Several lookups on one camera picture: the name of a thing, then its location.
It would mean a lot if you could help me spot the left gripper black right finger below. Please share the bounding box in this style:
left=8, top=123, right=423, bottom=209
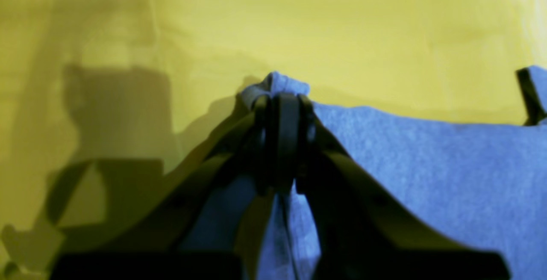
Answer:
left=278, top=94, right=511, bottom=280

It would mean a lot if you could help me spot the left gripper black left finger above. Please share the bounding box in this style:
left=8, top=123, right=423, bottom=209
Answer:
left=51, top=95, right=281, bottom=280

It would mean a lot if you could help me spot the grey t-shirt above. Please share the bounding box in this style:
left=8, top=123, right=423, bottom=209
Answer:
left=179, top=65, right=547, bottom=280

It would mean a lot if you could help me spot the yellow table cloth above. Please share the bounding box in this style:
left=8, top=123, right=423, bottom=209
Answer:
left=1, top=0, right=546, bottom=280

